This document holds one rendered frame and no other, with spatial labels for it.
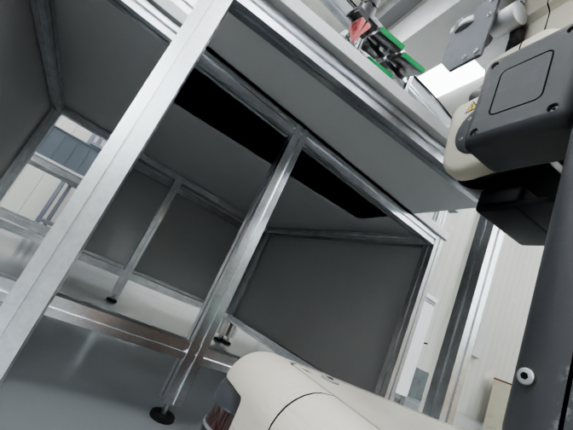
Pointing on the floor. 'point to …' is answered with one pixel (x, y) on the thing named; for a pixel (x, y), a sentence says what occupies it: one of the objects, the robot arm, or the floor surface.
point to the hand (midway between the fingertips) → (352, 40)
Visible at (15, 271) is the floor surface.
